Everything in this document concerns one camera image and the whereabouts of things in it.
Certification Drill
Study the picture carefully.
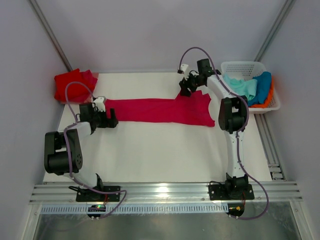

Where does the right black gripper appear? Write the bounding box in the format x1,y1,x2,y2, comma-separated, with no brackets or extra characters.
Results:
178,70,204,97

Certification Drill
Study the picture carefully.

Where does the magenta t shirt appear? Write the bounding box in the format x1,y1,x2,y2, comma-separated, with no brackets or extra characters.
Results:
105,90,215,127

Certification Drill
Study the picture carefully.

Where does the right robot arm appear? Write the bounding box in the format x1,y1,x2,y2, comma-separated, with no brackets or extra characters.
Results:
177,58,251,201

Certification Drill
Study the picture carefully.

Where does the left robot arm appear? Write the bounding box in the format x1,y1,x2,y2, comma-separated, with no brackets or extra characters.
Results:
44,103,120,201

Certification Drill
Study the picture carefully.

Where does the red folded t shirt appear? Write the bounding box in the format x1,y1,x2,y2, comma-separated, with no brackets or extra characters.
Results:
54,68,91,104

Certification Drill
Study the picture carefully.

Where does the white plastic basket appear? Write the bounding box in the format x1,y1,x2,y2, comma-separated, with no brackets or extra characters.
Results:
221,61,280,114

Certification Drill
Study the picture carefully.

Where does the mint green t shirt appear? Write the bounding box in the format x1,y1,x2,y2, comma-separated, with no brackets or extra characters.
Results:
223,74,258,101

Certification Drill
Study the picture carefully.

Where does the blue t shirt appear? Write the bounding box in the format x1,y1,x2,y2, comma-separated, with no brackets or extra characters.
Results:
248,71,272,107

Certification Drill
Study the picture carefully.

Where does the orange t shirt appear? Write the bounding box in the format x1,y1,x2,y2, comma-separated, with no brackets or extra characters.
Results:
250,76,274,109

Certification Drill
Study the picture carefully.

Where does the left controller board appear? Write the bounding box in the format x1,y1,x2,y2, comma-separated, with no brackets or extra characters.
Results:
86,204,106,219

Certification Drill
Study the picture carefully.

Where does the controller board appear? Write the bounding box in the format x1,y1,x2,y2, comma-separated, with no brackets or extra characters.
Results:
226,203,245,218
86,204,106,219

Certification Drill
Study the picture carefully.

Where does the right controller board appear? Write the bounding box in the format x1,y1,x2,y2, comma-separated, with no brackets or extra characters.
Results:
226,203,245,218

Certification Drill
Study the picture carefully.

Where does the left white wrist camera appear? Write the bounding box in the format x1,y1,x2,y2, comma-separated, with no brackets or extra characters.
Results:
92,96,107,112

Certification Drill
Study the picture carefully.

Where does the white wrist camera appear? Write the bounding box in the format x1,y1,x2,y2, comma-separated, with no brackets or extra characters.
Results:
177,63,190,78
92,96,107,112

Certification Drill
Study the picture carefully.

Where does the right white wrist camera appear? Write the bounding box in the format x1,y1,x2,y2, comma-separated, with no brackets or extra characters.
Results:
177,63,190,78

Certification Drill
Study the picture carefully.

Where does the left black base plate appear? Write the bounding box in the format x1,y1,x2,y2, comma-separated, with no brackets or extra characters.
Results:
75,185,121,203

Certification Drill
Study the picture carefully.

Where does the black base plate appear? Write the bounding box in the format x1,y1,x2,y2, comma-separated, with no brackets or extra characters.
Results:
75,185,121,203
208,181,255,201

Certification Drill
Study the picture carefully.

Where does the aluminium mounting rail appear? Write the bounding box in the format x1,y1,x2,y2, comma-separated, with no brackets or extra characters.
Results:
29,181,303,204

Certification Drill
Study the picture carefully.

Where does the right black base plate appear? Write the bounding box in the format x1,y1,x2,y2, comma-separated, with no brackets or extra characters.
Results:
208,181,255,201

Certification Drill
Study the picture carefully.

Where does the slotted grey cable duct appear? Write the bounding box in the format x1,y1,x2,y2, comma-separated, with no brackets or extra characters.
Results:
40,202,228,215

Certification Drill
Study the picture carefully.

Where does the right corner frame post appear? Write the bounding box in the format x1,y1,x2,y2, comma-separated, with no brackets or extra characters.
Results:
254,0,296,62

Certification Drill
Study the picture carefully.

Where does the corner frame post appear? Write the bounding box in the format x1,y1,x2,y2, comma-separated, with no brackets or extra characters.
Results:
254,0,296,62
27,0,73,72

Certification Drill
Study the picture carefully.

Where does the left corner frame post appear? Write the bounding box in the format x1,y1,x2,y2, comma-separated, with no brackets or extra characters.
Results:
27,0,73,72

